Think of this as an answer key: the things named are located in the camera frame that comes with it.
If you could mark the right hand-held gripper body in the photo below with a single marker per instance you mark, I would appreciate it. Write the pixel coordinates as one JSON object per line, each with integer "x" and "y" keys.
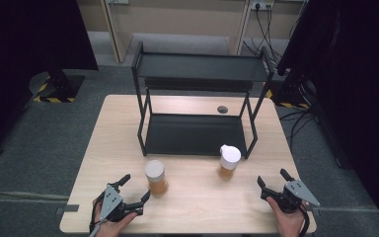
{"x": 300, "y": 192}

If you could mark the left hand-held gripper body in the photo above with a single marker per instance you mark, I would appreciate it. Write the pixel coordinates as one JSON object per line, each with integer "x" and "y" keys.
{"x": 111, "y": 201}

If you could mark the spice jar with spouted white lid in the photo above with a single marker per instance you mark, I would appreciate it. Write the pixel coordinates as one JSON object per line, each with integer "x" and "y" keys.
{"x": 229, "y": 158}

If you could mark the black metal two-tier shelf rack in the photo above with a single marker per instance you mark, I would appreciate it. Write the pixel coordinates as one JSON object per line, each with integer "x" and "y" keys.
{"x": 194, "y": 67}

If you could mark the person's left hand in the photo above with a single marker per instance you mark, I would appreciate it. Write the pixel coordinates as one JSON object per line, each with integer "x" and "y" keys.
{"x": 113, "y": 227}

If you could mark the person's right hand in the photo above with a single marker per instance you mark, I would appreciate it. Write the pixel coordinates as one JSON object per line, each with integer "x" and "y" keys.
{"x": 288, "y": 224}

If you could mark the grey floor tape patch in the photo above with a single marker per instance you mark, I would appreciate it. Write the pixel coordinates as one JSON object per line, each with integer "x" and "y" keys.
{"x": 68, "y": 208}

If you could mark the stand base with hazard stripes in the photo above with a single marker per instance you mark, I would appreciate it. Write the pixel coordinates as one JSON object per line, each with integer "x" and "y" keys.
{"x": 59, "y": 87}
{"x": 291, "y": 95}

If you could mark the black curtain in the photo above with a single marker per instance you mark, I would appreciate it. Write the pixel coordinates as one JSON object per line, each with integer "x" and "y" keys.
{"x": 29, "y": 33}
{"x": 358, "y": 82}

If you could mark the white wall power outlet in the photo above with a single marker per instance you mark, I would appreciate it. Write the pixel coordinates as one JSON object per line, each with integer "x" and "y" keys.
{"x": 262, "y": 4}

